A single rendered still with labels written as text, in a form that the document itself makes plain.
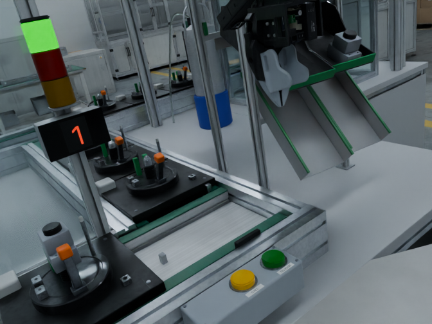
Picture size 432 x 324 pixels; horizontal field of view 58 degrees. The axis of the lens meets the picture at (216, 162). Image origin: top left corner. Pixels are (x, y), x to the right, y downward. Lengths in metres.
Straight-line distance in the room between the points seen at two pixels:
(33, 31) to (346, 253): 0.73
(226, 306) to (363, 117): 0.65
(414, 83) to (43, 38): 2.04
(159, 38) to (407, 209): 9.33
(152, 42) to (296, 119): 9.12
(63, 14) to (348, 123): 10.58
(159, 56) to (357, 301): 9.52
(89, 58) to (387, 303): 7.71
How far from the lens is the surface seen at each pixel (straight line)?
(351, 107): 1.09
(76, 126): 0.78
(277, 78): 0.59
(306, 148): 0.94
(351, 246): 0.90
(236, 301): 0.64
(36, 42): 0.76
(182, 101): 2.14
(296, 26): 0.57
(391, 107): 2.28
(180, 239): 0.89
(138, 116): 2.02
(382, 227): 0.96
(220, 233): 0.88
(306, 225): 0.80
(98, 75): 8.21
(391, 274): 0.84
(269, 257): 0.70
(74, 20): 11.38
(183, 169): 1.10
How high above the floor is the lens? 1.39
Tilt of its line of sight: 23 degrees down
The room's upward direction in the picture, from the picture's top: 11 degrees counter-clockwise
